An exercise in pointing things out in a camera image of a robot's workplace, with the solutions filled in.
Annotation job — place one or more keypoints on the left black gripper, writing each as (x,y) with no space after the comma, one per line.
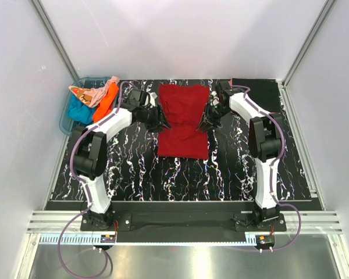
(156,119)

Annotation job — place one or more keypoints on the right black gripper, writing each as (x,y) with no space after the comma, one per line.
(210,117)

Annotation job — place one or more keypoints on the red t shirt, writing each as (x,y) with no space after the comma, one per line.
(183,107)

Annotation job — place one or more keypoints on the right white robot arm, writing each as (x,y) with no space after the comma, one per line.
(266,144)

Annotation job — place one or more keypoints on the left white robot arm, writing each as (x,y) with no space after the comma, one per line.
(89,155)

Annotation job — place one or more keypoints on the orange t shirt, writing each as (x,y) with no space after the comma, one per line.
(106,105)

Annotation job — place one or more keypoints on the folded black t shirt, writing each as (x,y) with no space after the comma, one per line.
(264,92)

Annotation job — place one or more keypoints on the pink printed t shirt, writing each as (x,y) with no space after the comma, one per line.
(91,90)

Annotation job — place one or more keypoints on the blue t shirt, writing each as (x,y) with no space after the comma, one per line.
(80,112)

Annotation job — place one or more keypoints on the blue plastic bin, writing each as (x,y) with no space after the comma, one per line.
(66,124)

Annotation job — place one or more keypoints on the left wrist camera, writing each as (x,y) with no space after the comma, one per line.
(151,99)

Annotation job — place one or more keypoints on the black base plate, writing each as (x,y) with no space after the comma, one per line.
(181,222)

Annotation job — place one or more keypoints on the white slotted cable duct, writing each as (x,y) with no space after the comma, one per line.
(100,239)

